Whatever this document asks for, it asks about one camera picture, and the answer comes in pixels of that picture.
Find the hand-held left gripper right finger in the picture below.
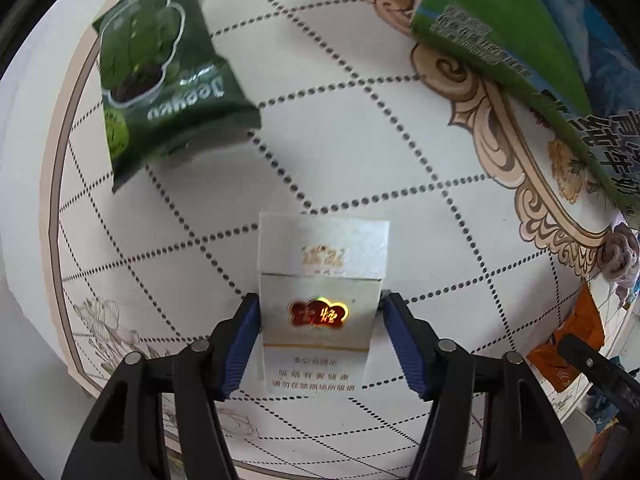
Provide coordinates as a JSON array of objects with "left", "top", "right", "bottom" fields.
[{"left": 379, "top": 290, "right": 584, "bottom": 480}]

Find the green milk carton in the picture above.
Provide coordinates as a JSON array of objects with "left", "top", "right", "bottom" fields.
[{"left": 409, "top": 0, "right": 640, "bottom": 213}]

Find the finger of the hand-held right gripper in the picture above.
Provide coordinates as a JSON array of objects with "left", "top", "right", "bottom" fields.
[{"left": 556, "top": 334, "right": 640, "bottom": 413}]

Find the crumpled purple wrapper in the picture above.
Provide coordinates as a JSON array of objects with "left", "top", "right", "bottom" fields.
[{"left": 600, "top": 222, "right": 640, "bottom": 306}]

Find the patterned round tablecloth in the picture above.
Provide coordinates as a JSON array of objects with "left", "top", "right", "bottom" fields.
[{"left": 40, "top": 0, "right": 640, "bottom": 466}]

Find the white cigarette pack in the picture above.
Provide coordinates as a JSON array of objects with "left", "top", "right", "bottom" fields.
[{"left": 257, "top": 212, "right": 391, "bottom": 397}]

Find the green snack packet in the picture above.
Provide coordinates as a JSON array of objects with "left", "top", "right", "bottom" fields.
[{"left": 92, "top": 0, "right": 262, "bottom": 195}]

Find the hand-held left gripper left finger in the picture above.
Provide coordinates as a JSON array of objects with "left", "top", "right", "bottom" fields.
[{"left": 61, "top": 292, "right": 263, "bottom": 480}]

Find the orange snack packet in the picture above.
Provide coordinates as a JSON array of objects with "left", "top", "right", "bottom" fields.
[{"left": 526, "top": 282, "right": 606, "bottom": 393}]

